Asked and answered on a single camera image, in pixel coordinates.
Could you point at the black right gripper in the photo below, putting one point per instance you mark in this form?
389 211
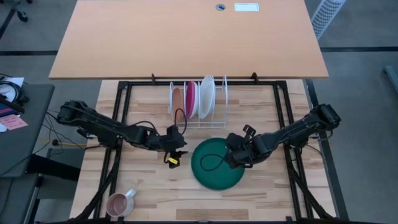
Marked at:
250 149

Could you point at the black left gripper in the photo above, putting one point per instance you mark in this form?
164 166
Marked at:
174 140

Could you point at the green plate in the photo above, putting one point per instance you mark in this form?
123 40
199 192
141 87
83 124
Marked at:
214 179

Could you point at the brown plate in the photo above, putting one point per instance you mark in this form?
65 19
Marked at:
178 102

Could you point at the pink plate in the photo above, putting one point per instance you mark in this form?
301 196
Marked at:
190 99

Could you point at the large white plate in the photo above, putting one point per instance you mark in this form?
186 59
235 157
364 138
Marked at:
206 96

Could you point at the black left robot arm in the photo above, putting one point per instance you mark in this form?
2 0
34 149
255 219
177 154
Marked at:
109 129

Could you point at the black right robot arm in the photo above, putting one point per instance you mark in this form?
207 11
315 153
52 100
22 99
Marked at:
295 130

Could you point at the black clamp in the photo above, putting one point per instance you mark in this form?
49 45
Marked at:
153 78
254 77

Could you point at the white mug pink inside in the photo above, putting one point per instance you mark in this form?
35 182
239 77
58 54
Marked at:
119 205

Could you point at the orange desk top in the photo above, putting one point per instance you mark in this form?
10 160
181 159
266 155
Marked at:
186 40

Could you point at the yellow rod black knob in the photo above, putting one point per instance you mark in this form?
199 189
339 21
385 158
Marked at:
55 142

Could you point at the white desk outlet cover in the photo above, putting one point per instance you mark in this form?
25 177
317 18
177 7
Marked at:
246 7

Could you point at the grey side table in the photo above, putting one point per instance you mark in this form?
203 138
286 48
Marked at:
28 146

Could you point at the white perforated computer tower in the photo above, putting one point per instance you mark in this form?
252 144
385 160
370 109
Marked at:
326 14

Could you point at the pink paper note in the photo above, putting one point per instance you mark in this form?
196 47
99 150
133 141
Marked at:
14 122

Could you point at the black bar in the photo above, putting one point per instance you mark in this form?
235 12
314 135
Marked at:
12 107

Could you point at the white paper sheet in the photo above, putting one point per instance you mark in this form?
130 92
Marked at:
17 81

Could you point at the black office chair base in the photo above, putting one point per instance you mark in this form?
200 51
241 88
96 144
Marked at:
21 15

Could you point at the black aluminium table frame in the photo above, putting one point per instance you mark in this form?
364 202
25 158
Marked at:
267 83

